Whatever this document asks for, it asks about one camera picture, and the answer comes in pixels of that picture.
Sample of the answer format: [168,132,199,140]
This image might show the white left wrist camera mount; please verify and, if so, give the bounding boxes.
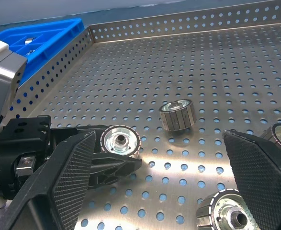
[0,35,29,130]

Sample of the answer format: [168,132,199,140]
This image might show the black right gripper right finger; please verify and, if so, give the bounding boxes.
[222,129,281,230]

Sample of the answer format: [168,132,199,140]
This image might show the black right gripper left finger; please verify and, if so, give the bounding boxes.
[0,131,97,230]

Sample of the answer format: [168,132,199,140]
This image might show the blue plastic tray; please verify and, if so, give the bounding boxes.
[0,18,85,86]

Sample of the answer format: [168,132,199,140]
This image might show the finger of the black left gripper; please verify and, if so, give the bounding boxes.
[87,152,143,190]
[50,124,108,147]

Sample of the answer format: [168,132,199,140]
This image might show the perforated steel tray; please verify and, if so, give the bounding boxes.
[9,1,281,230]

